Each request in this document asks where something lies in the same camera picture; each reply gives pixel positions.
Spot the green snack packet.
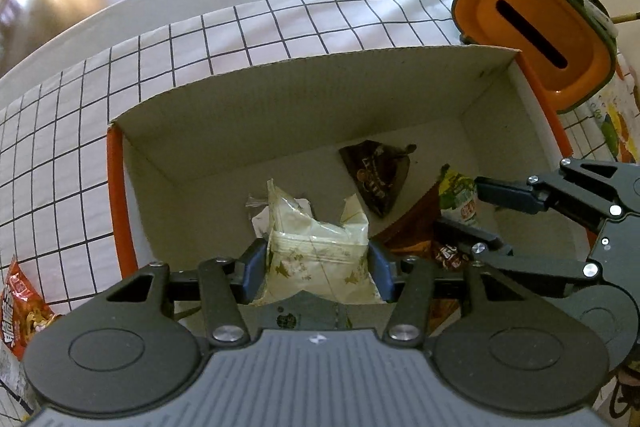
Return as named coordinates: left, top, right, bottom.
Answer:
left=438, top=164, right=482, bottom=229

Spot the orange-brown snack packet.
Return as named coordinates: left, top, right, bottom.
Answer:
left=372, top=187, right=473, bottom=264

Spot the floral printed cloth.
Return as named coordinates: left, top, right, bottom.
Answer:
left=554, top=52, right=640, bottom=168

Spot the small brown candy packet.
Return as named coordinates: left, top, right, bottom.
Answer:
left=432, top=244, right=474, bottom=271

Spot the red printed snack packet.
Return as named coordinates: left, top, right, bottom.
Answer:
left=0, top=254, right=64, bottom=361

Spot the orange tissue box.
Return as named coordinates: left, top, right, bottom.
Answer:
left=451, top=0, right=617, bottom=114

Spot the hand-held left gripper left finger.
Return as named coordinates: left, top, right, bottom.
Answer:
left=104, top=238, right=269, bottom=349

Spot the white snack packet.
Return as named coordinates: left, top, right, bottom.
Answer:
left=245, top=178, right=389, bottom=308

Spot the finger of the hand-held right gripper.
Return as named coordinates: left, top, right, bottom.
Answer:
left=434, top=219, right=604, bottom=300
left=475, top=158, right=640, bottom=232

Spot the orange cardboard box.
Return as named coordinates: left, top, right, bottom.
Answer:
left=106, top=44, right=592, bottom=310

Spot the dark brown snack packet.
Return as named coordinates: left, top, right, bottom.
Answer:
left=338, top=141, right=417, bottom=219

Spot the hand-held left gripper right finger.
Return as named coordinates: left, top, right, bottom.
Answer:
left=367, top=238, right=501, bottom=349

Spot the checkered tablecloth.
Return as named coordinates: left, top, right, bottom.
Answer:
left=0, top=0, right=640, bottom=427

